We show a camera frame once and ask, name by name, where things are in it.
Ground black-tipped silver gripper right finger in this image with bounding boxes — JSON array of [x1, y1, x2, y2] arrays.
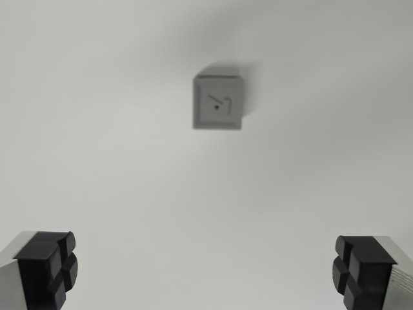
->
[[332, 234, 413, 310]]

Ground black-tipped silver gripper left finger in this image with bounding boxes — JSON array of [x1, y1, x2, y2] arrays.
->
[[0, 230, 79, 310]]

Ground grey embossed toy cube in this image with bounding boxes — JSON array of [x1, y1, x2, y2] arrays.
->
[[192, 66, 245, 131]]

